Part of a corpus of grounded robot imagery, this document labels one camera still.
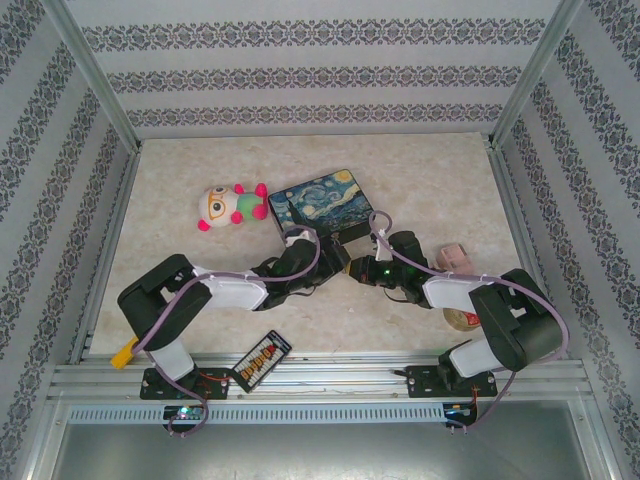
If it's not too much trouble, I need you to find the pink plastic object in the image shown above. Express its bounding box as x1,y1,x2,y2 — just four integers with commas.
433,243,474,275

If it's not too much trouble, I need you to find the starry night painting box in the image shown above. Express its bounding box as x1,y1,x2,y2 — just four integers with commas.
268,168,376,246

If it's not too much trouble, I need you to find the round red tin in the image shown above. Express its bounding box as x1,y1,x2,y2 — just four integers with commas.
442,307,484,333

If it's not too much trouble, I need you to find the plush doll with glasses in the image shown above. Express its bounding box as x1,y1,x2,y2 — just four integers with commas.
198,182,271,233

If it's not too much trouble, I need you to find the black box with orange beads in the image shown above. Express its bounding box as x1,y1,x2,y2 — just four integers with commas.
231,329,294,394

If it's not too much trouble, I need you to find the grey sheet metal panel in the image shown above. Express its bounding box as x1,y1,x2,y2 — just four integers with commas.
49,423,601,480

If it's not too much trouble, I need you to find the yellow block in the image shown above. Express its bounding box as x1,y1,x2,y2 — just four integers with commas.
110,337,141,370

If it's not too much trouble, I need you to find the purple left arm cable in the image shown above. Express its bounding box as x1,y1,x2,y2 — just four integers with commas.
133,225,324,441

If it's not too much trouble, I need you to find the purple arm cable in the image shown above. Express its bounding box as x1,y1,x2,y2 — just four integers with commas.
368,210,571,436
133,225,324,441

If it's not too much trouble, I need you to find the aluminium rail beam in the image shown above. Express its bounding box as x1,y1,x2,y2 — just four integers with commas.
47,351,587,401

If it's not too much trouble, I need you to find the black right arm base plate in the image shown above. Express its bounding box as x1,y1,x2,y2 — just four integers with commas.
405,364,499,400

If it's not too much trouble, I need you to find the aluminium side rail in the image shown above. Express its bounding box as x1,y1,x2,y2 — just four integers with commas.
487,147,567,359
69,148,142,364

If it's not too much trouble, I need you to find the grey slotted cable duct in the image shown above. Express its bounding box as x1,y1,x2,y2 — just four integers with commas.
67,403,446,426

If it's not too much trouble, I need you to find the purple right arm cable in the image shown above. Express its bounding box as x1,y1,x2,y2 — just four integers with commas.
368,210,571,436

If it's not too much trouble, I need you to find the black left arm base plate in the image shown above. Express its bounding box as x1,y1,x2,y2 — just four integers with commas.
141,367,231,401

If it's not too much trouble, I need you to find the aluminium frame post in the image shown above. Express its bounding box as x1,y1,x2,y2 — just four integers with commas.
491,0,584,149
52,0,142,151

